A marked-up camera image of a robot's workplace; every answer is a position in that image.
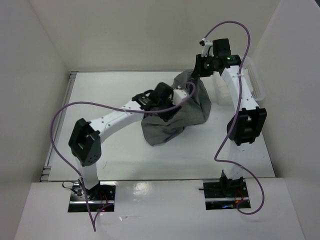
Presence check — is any grey pleated skirt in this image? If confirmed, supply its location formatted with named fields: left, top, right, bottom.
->
left=141, top=69, right=212, bottom=146

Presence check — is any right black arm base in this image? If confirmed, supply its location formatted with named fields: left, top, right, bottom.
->
left=198, top=179, right=251, bottom=210

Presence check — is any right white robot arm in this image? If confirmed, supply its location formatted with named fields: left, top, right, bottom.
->
left=191, top=38, right=267, bottom=197

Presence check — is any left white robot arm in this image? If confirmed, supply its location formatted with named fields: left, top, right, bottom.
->
left=68, top=82, right=189, bottom=200

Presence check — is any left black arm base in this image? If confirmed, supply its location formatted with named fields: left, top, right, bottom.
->
left=61, top=181, right=116, bottom=213

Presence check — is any white folded cloth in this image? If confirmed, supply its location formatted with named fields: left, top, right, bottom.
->
left=213, top=72, right=234, bottom=106

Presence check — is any white plastic basket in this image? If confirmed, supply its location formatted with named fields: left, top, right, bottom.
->
left=242, top=56, right=266, bottom=102

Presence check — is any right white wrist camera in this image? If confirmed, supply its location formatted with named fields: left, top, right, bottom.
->
left=199, top=38, right=214, bottom=58

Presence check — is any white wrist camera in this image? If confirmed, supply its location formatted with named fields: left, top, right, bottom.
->
left=171, top=89, right=190, bottom=106
left=199, top=38, right=214, bottom=58

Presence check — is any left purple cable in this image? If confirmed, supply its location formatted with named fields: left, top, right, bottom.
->
left=49, top=81, right=197, bottom=233

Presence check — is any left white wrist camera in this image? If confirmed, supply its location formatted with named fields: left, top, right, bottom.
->
left=171, top=89, right=190, bottom=106

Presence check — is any aluminium table edge rail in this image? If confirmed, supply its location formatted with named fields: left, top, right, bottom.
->
left=39, top=71, right=78, bottom=183

